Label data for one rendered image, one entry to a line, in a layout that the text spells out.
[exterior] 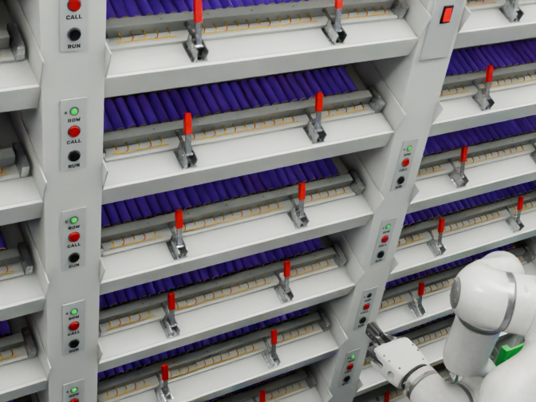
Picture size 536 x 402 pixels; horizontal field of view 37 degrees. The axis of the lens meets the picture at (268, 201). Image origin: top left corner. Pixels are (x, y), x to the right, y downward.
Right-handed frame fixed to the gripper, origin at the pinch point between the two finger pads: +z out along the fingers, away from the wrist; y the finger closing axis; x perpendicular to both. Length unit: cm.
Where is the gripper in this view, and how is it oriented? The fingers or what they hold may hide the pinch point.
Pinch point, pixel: (374, 332)
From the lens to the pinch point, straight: 191.7
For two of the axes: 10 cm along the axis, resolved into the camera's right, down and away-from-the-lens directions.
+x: 1.3, -8.2, -5.6
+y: 8.5, -2.0, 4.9
